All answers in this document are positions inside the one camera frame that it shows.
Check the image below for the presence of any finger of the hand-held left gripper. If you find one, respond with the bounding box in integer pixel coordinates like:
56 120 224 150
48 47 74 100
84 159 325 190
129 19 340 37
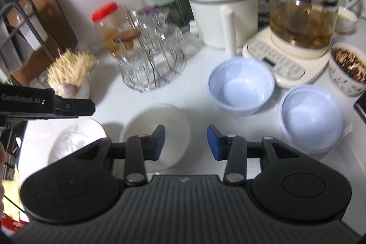
54 98 96 119

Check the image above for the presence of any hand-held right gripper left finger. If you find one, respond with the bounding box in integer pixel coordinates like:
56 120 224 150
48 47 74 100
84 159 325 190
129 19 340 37
73 124 166 187

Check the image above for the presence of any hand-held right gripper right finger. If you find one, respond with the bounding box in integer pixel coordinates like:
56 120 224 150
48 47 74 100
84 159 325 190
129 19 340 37
207 124 302 184

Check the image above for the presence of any white leaf-print plate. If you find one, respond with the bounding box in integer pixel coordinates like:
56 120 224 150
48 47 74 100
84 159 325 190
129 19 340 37
47 118 108 167

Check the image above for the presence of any pale blue bowl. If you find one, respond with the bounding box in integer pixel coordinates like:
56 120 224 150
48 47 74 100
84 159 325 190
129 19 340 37
208 57 275 116
279 85 344 153

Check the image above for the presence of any person's left hand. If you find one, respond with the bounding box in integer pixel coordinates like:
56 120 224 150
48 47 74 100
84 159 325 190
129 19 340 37
0 145 5 206

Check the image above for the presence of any garlic bulb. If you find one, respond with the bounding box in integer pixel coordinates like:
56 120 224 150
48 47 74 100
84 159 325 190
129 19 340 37
57 82 79 97

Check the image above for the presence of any black metal knife rack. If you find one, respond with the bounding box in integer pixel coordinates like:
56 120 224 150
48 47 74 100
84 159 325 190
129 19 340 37
0 0 58 84

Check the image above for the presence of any crystal glass cup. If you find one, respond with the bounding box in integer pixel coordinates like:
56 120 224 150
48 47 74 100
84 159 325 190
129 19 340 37
151 11 186 76
118 32 161 87

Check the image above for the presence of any wooden cutting board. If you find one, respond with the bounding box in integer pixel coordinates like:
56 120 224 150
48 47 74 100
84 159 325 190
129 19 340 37
10 0 78 87

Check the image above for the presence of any red-lidded clear jar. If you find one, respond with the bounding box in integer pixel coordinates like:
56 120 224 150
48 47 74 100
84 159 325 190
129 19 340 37
91 2 138 59

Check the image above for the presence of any red printed packet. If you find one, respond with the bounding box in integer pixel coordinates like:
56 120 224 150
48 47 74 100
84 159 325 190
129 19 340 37
0 215 25 233

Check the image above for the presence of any white electric cooking pot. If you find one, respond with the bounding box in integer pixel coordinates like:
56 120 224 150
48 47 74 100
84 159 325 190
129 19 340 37
183 0 259 57

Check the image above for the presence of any green chopstick holder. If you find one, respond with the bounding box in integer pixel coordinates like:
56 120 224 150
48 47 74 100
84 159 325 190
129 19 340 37
143 0 195 27

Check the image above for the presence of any patterned bowl of grains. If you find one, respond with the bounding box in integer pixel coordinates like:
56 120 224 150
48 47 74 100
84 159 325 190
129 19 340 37
328 42 366 97

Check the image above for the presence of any black stove top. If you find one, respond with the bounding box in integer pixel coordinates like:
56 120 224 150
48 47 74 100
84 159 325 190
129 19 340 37
354 95 366 120

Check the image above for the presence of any glass kettle on cream base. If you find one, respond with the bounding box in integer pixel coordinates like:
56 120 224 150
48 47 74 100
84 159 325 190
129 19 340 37
242 0 341 88

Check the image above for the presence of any small cream cup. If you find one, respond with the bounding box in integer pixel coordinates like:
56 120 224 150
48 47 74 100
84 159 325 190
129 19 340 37
334 7 359 34

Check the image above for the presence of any wire glass rack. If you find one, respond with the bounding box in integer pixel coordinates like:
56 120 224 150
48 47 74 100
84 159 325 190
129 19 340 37
117 8 188 91

